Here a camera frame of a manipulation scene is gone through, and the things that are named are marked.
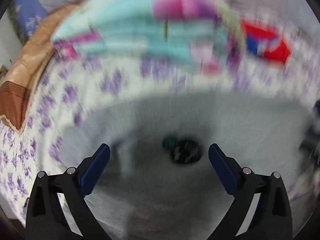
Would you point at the teal pink floral folded blanket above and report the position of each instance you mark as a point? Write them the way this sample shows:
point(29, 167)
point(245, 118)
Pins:
point(198, 34)

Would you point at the purple floral bed sheet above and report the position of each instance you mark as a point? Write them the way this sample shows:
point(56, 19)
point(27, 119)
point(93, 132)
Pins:
point(70, 91)

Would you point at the red white blue folded garment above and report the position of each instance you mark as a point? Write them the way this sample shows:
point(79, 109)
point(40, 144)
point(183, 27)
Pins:
point(265, 41)

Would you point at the blue patterned wall hanging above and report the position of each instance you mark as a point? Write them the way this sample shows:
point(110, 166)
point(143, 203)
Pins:
point(26, 16)

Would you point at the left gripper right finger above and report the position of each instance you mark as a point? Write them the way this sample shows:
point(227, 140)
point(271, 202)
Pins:
point(272, 218)

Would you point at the grey sweatpants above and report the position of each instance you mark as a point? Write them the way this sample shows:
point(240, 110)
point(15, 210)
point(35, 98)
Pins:
point(187, 142)

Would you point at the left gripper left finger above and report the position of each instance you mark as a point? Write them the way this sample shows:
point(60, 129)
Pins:
point(45, 217)

